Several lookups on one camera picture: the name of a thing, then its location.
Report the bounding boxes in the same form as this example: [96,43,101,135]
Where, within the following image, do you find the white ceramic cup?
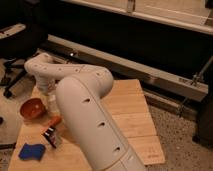
[47,95,59,115]

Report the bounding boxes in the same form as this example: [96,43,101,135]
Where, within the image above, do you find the orange marker pen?
[42,116,62,133]

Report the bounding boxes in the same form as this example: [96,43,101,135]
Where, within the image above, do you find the blue cloth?
[18,143,46,160]

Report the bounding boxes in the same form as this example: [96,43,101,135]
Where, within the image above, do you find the wooden board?
[8,79,165,171]

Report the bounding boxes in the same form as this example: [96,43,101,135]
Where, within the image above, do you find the black office chair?
[0,0,48,98]

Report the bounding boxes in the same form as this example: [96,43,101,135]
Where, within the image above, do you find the orange bowl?
[20,98,46,120]

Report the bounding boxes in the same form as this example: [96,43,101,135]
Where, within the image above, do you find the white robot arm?
[24,53,146,171]

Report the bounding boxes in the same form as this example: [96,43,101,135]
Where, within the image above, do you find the metal floor rail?
[40,36,208,121]

